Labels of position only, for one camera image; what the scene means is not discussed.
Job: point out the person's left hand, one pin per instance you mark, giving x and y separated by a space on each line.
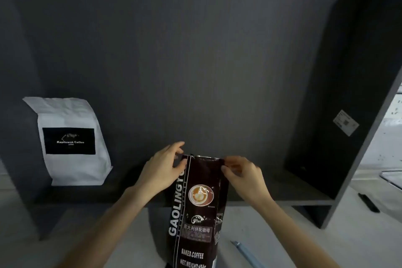
155 173

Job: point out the person's right hand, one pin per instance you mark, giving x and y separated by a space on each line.
248 180

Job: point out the dark brown coffee bag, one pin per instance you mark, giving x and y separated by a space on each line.
196 214

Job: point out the light blue sealing clip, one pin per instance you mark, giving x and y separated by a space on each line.
248 253

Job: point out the dark grey shelf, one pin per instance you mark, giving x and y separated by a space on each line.
201 57

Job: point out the person's right forearm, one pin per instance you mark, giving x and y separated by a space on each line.
292 236

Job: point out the person's left forearm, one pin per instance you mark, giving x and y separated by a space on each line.
103 233

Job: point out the white bag with black label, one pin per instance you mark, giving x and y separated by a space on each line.
75 167

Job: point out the white sticker label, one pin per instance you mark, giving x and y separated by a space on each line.
345 123

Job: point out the small black pen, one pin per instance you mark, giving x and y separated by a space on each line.
369 202

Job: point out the clear plastic container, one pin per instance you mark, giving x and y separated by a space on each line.
392 178

